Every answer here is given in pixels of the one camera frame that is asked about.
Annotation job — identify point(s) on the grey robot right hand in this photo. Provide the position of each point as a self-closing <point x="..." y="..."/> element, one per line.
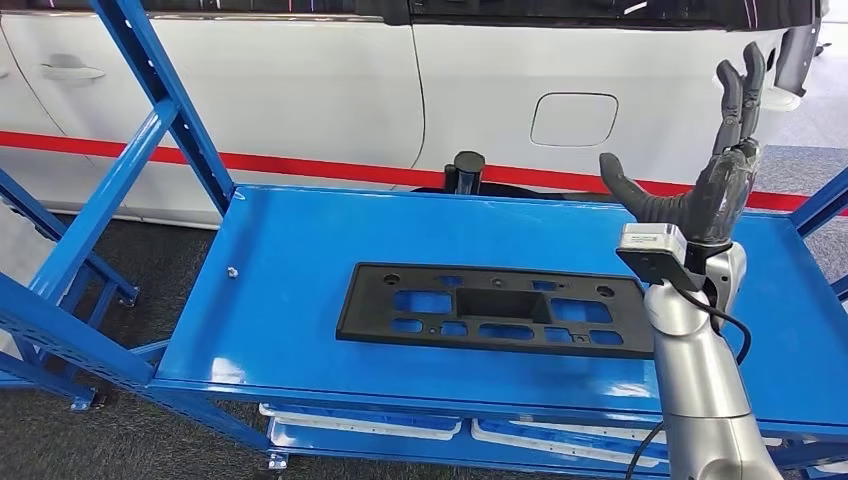
<point x="719" y="199"/>

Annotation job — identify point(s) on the black plastic plate bracket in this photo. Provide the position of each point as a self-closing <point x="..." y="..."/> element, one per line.
<point x="364" y="318"/>

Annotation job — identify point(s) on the white car with red stripe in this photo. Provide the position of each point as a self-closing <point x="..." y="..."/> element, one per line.
<point x="298" y="79"/>

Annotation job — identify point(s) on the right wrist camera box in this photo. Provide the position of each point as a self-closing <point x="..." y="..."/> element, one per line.
<point x="656" y="258"/>

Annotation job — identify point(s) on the black stanchion post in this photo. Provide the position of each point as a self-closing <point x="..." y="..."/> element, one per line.
<point x="465" y="172"/>

